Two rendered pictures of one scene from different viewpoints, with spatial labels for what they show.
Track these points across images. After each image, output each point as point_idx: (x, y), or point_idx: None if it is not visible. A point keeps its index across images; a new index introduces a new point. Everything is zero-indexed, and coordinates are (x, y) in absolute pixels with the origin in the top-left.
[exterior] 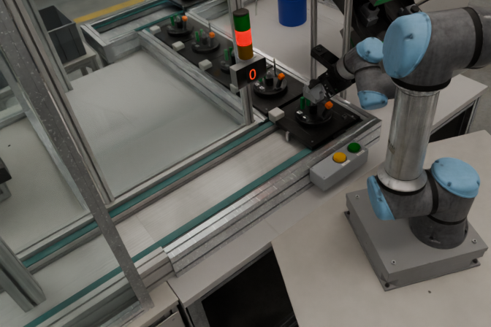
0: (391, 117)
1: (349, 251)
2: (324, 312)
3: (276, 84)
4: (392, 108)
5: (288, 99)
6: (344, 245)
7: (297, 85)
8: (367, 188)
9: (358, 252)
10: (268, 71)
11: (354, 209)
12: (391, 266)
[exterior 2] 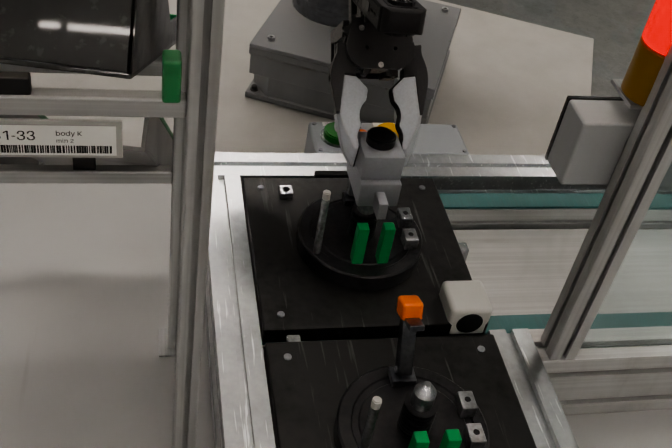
0: (85, 243)
1: (459, 104)
2: (547, 77)
3: (389, 408)
4: (38, 264)
5: (383, 344)
6: (461, 112)
7: (304, 385)
8: None
9: (446, 97)
10: (430, 382)
11: (441, 68)
12: (451, 10)
